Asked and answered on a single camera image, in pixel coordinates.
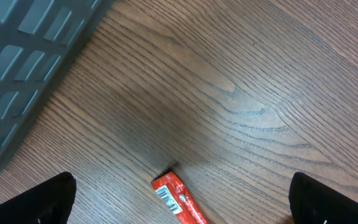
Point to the red snack stick packet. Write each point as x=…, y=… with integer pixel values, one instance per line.
x=178, y=199

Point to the grey plastic mesh basket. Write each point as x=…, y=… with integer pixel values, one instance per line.
x=38, y=42

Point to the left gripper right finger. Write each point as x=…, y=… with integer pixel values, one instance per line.
x=312, y=202

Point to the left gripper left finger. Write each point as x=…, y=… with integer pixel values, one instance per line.
x=49, y=202

